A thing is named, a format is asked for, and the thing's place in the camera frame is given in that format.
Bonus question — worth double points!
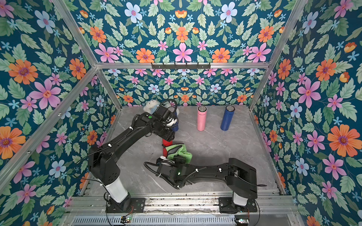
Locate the green microfiber cloth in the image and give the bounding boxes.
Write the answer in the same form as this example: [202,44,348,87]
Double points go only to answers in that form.
[166,144,192,163]

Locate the red thermos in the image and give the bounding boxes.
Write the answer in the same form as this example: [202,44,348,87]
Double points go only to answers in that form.
[162,139,173,157]

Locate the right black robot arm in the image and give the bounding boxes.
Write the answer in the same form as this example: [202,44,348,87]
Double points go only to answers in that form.
[143,157,258,206]

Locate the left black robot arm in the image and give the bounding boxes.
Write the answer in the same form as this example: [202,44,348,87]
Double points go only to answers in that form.
[88,99,178,203]

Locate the dark blue thermos left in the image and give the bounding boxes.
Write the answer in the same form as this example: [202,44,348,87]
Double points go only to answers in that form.
[172,112,179,132]

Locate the pink thermos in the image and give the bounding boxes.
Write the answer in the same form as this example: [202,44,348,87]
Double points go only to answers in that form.
[197,106,207,131]

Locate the blue thermos right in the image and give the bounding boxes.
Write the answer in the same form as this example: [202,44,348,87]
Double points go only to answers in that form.
[221,105,235,131]

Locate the white teddy bear plush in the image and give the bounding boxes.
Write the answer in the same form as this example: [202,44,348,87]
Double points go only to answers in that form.
[143,100,160,114]

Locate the black wall hook rail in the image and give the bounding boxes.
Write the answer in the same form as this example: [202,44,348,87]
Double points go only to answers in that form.
[151,63,211,70]

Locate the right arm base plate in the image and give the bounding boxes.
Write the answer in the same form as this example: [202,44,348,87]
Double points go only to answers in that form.
[218,196,258,214]

